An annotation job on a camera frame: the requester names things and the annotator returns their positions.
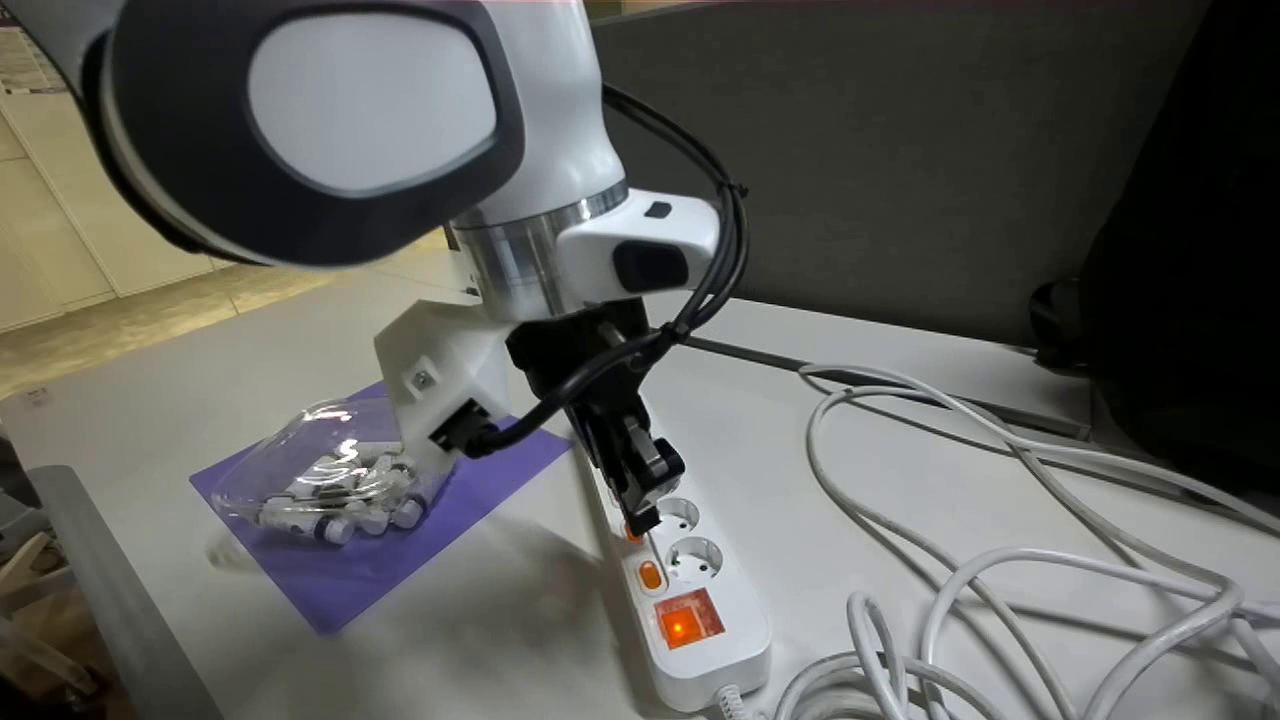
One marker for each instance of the purple mat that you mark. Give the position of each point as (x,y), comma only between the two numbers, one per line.
(346,582)

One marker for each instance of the grey cylindrical adapters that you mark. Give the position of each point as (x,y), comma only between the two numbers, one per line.
(334,482)

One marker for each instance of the clear plastic bag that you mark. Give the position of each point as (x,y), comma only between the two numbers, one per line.
(303,432)

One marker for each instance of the black bag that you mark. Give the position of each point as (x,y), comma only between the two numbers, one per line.
(1187,265)

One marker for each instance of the white tube black cap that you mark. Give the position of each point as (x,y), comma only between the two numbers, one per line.
(290,518)
(340,531)
(403,509)

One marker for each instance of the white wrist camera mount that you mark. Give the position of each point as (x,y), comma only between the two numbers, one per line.
(433,360)

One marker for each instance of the white power strip orange switches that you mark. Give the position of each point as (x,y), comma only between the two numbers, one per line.
(700,667)

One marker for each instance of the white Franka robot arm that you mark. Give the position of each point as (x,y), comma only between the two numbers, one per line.
(560,80)

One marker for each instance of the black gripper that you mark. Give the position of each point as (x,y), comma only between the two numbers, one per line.
(580,360)

